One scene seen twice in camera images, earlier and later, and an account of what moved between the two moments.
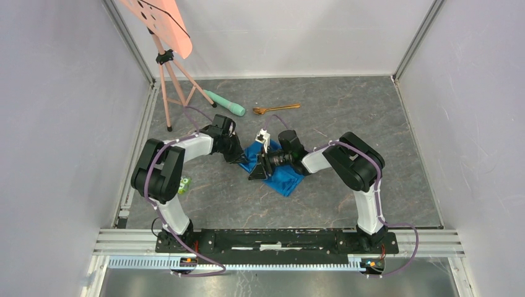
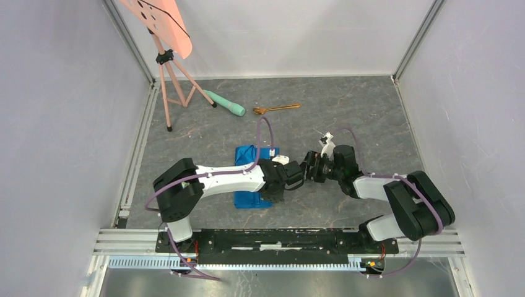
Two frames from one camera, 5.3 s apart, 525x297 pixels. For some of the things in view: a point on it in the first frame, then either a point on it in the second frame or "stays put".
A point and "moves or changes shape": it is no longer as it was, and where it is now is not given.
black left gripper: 238,156 to 277,197
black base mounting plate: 275,244 stays put
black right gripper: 258,172 to 313,159
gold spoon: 261,111 stays put
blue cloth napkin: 285,179 moves or changes shape
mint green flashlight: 231,107 stays put
